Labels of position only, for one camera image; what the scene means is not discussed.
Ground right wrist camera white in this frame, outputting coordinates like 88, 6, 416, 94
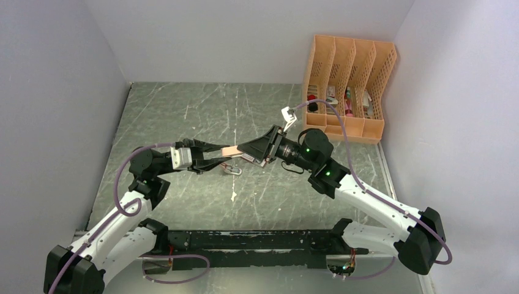
281, 107, 297, 133

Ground pink stapler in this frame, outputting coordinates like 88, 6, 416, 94
221, 145, 244, 158
220, 163, 242, 176

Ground red white staple box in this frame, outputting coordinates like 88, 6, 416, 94
241, 154, 267, 168

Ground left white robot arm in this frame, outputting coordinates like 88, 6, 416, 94
43, 139, 230, 293

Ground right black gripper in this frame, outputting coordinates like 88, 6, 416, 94
237, 125, 316, 172

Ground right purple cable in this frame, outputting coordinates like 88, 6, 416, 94
293, 99, 454, 281

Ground red black item in organizer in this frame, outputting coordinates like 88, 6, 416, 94
307, 94, 319, 113

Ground orange file organizer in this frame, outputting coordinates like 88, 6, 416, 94
302, 35, 397, 145

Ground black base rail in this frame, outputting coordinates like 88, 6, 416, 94
147, 230, 368, 270

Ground pink items in organizer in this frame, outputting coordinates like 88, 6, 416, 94
326, 86, 374, 119

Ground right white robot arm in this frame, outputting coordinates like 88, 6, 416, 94
237, 126, 446, 275

